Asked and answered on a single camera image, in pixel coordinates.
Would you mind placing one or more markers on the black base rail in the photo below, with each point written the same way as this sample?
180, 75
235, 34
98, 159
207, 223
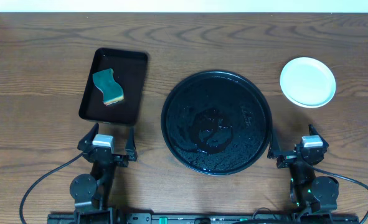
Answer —
147, 218

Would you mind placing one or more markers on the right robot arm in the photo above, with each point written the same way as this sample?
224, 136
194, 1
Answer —
314, 196

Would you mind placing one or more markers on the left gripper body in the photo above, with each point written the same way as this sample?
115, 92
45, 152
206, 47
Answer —
107, 157

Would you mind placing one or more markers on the round black tray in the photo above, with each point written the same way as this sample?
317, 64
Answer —
216, 122

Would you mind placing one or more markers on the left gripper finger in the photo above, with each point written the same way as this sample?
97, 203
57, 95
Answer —
86, 141
130, 145

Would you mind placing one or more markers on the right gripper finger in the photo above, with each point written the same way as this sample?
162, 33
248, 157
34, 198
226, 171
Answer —
313, 131
274, 145

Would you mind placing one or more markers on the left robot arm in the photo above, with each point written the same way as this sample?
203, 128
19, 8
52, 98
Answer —
91, 191

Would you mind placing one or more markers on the light blue plate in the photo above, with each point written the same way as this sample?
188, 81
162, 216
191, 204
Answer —
307, 82

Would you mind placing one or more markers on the green yellow sponge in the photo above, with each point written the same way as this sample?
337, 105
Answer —
111, 90

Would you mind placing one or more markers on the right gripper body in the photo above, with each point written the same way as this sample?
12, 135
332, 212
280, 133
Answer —
286, 159

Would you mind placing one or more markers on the black rectangular tray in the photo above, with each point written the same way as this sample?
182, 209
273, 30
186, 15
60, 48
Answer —
129, 71

